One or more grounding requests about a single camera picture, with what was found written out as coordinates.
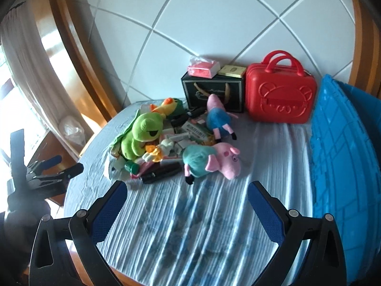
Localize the duck plush green hood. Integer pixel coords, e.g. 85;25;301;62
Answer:
149;97;186;119

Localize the teal-dressed pig plush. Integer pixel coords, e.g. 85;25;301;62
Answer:
182;143;241;185

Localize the pink tissue pack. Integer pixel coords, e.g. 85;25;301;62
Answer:
187;56;221;79

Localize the green lid jar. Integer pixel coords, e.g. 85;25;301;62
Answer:
124;160;140;175

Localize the blue-bodied pig plush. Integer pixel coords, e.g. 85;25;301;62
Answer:
206;94;238;143

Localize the red bear suitcase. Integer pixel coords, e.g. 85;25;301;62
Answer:
246;50;317;124

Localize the white rabbit plush orange scarf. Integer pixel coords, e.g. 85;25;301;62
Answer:
142;139;174;163

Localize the gold small box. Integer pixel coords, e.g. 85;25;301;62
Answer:
218;65;247;78

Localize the blue plastic crate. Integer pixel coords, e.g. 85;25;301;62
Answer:
310;74;380;283

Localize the black gift bag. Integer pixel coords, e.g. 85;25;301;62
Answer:
181;73;246;113

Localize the plastic bag on shelf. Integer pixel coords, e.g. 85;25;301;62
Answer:
59;116;86;147

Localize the green frog plush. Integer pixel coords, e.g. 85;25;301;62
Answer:
120;112;163;161

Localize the black rolled bag roll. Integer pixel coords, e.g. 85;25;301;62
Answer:
141;162;182;185

